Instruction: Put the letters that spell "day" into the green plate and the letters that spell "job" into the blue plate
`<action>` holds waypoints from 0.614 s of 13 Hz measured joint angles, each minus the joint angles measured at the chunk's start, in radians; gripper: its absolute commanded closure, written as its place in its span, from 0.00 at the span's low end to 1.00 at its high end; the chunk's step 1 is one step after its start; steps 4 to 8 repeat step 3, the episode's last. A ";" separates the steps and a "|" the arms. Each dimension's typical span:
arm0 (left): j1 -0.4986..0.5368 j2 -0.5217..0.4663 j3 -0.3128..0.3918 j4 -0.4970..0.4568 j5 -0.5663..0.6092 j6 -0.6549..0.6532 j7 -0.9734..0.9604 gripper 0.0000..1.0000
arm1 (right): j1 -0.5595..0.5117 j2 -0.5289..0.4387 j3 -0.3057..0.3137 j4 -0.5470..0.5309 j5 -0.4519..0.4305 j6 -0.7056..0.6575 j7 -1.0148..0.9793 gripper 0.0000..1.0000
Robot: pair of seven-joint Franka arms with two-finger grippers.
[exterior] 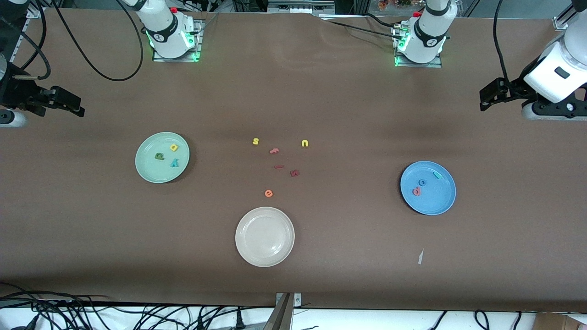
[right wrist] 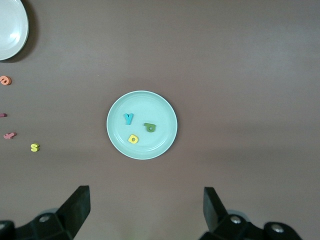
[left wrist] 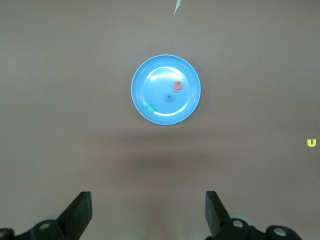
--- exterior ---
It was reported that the grey background device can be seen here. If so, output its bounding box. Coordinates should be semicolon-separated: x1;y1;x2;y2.
267;0;336;14

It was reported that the black table cable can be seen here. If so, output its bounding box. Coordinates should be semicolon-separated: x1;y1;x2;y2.
316;13;404;42

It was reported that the colourful small objects pile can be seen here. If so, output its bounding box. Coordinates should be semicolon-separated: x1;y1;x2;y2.
377;0;413;11

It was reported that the blue plate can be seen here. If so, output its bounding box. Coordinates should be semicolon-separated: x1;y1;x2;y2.
400;160;457;216

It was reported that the black cable tangle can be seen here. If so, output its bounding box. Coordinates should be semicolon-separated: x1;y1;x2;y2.
0;284;276;330

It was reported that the brown table cover mat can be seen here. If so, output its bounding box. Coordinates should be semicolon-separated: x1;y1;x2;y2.
0;8;587;313

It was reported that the beige plate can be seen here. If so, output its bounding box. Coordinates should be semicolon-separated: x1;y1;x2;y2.
235;206;295;268

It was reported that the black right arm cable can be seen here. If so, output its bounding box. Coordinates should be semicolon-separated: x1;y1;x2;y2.
14;0;145;82

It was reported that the small metal bracket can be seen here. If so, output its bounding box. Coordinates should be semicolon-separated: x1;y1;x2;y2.
275;292;302;308

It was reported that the cardboard box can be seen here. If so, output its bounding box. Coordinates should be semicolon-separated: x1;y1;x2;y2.
532;312;587;330

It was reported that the green plate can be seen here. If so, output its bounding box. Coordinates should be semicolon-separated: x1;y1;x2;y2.
135;132;190;184

